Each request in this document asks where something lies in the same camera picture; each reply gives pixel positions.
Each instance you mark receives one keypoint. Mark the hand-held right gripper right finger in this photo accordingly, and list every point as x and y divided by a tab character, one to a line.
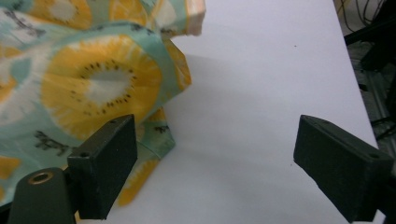
339	168

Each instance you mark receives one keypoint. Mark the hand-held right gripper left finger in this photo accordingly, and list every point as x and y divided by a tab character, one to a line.
104	165

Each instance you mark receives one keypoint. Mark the fruit print cloth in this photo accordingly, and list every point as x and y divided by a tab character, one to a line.
77	74

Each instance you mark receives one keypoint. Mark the black metal stand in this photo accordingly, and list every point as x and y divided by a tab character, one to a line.
378	46

